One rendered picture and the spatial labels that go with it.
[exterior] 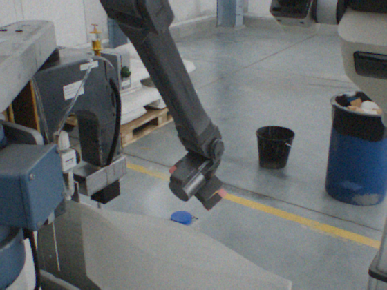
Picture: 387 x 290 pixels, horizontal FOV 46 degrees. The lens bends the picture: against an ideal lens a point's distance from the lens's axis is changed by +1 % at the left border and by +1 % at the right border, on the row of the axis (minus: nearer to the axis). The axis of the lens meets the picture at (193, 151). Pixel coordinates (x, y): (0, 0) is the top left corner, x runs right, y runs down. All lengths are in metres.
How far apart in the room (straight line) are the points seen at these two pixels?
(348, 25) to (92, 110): 0.59
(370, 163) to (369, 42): 2.06
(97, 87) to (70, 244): 0.87
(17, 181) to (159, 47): 0.29
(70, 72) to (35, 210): 0.43
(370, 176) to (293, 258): 0.82
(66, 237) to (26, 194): 1.18
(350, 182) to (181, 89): 2.39
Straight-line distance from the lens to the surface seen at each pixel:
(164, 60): 0.75
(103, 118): 1.09
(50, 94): 0.97
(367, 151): 2.99
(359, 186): 3.11
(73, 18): 6.55
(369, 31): 1.04
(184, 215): 1.32
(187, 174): 0.94
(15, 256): 0.75
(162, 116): 4.24
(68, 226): 1.75
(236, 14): 9.38
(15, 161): 0.65
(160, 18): 0.67
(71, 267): 1.88
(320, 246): 2.73
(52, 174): 0.67
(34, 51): 0.83
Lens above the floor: 1.57
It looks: 25 degrees down
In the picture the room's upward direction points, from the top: straight up
